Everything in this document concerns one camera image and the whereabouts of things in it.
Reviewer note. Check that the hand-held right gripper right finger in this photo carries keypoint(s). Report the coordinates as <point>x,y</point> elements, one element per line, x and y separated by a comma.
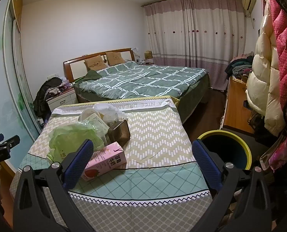
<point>206,162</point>

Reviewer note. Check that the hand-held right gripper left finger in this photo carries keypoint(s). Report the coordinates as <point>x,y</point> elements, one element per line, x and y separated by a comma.
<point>79,164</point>

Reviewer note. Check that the blue bin with yellow rim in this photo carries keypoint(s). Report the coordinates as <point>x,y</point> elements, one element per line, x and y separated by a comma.
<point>225,147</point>

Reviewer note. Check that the pink milk carton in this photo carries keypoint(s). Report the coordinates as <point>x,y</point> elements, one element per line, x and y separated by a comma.
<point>104,162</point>

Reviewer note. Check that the green plastic bag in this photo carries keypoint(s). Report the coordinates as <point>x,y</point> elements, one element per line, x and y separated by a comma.
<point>68,135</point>

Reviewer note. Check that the green label paper cup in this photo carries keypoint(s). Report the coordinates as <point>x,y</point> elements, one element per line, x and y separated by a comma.
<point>97,125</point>

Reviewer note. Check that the brown plastic tray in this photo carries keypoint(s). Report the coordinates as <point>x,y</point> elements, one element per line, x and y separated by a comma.
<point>120,131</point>

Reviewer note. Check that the clear plastic container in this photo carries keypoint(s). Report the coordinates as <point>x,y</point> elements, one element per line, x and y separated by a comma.
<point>109,119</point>

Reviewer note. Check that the white scalloped plastic tray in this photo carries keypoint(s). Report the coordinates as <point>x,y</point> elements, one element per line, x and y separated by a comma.
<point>115,108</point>

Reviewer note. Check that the dark jacket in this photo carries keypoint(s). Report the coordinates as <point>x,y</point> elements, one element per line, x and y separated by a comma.
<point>42,96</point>

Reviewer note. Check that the patterned tablecloth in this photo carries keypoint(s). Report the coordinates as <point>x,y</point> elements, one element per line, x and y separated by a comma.
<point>153,135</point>

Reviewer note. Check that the sliding wardrobe door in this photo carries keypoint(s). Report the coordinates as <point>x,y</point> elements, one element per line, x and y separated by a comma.
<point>3,77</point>

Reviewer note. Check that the wooden desk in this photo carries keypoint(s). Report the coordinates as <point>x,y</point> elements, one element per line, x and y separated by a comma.
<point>235,106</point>

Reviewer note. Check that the dark patterned bag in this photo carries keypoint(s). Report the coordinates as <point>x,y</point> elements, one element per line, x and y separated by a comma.
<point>256,120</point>

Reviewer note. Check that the white nightstand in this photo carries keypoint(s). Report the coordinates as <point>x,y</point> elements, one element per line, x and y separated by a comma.
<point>63,99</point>

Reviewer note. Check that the pink patterned tissue box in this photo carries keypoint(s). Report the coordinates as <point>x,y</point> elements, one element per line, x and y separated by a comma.
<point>66,83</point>

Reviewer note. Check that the pink floral garment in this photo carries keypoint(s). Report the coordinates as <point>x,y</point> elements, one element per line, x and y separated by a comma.
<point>286,147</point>

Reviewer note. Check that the dark green cloth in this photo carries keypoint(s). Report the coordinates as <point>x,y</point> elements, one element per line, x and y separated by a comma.
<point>91,75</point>

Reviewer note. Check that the wooden bed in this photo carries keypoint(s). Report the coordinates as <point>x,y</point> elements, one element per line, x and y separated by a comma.
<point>78,66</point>

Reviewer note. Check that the pile of clothes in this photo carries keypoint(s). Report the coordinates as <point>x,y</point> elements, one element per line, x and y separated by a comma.
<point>237,67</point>

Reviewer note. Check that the green checked duvet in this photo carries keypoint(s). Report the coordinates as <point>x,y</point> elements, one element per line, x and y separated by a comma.
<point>146,82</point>

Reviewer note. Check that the white puffer jacket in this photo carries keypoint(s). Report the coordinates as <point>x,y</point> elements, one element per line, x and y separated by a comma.
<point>262,77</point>

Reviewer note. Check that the tan embroidered pillow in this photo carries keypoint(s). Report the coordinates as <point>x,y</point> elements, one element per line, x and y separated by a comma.
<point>95,62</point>
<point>115,58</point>

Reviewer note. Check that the pink and white curtain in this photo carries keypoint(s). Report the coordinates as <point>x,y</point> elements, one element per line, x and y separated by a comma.
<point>194,48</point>

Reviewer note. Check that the tan tissue box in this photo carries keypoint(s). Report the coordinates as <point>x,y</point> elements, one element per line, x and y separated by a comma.
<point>148,54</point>

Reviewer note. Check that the red dotted jacket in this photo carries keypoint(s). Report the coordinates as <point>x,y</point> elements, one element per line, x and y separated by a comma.
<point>286,41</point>

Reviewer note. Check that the white wall socket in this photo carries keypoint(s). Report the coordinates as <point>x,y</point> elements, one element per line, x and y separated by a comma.
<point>52,76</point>

